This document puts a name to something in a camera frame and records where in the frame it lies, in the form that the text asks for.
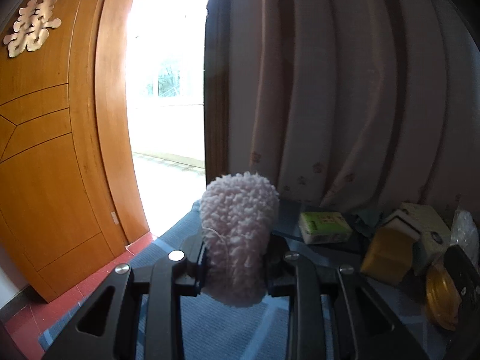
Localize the patterned tissue box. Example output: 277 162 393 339
397 202 452 276

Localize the clear plastic bag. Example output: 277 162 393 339
450 206 480 267

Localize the yellow sponge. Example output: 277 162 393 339
360 226 419 286

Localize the floral cream curtain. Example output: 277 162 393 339
204 0 480 218

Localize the yellow round container pink lid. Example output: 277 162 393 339
425 262 463 331

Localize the green tissue pack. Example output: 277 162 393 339
299 211 353 245

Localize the blue plaid sheet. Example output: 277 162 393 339
37 199 480 360

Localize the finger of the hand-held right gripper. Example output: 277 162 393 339
443 245 480 331

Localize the silver door ornament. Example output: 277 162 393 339
3 0 62 59

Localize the wooden door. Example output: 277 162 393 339
0 0 130 304

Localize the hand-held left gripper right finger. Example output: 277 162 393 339
264 238 430 360

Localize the wooden door frame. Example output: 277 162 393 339
94 0 158 248

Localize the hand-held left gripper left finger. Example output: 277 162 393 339
41 245 205 360

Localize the pink fluffy towel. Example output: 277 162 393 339
199 171 280 308

